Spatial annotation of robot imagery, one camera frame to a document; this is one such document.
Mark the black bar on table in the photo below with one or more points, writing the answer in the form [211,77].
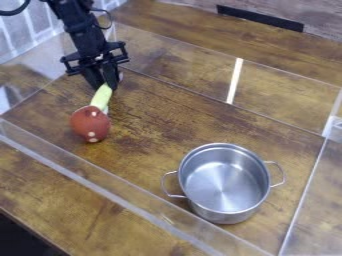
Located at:
[260,18]

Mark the clear acrylic barrier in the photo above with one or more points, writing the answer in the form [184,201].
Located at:
[314,234]
[202,234]

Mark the green handled metal spoon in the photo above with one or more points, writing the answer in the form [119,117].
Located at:
[101,97]

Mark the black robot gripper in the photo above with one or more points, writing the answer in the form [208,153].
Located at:
[95,52]

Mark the red toy mushroom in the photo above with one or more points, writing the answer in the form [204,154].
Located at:
[89,123]

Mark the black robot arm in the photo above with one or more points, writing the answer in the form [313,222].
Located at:
[76,15]

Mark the stainless steel pot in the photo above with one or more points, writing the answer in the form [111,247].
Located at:
[224,180]

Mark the clear acrylic triangle bracket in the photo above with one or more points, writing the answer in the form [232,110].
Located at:
[109,33]

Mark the clear acrylic right barrier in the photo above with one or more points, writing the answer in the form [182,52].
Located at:
[314,234]

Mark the clear acrylic front barrier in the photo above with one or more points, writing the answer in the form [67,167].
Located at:
[202,234]

